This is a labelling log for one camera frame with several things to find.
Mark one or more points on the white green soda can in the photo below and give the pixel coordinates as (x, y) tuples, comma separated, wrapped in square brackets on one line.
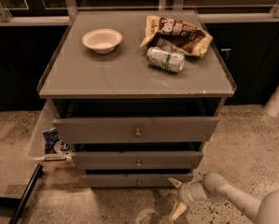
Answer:
[(169, 61)]

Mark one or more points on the white paper bowl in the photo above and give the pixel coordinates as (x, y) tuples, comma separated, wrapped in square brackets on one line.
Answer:
[(102, 41)]

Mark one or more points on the grey drawer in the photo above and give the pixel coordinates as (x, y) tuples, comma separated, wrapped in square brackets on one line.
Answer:
[(135, 130), (136, 160), (148, 179)]

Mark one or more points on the brown chip bag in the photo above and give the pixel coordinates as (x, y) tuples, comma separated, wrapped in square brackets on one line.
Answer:
[(176, 36)]

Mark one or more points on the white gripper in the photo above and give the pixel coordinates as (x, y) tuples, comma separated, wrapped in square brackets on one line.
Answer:
[(185, 192)]

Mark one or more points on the grey bottom drawer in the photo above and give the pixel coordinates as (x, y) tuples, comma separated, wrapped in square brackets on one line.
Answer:
[(148, 179)]

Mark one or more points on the clear plastic bin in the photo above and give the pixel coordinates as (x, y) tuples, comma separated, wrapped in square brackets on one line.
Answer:
[(36, 151)]

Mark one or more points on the grey top drawer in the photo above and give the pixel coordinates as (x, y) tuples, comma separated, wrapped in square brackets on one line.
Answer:
[(135, 130)]

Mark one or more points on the blue snack package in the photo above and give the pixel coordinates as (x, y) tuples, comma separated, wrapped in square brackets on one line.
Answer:
[(51, 137)]

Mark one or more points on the grey drawer cabinet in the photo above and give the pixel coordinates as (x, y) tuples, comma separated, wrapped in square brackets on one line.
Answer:
[(121, 84)]

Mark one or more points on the grey middle drawer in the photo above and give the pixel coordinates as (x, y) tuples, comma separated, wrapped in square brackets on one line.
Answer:
[(136, 160)]

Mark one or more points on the metal railing frame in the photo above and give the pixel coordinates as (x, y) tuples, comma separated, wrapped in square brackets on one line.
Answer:
[(36, 16)]

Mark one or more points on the black floor rail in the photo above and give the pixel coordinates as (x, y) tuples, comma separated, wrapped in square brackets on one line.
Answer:
[(38, 172)]

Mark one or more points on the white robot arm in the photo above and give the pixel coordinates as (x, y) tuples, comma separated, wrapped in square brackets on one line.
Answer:
[(249, 150)]

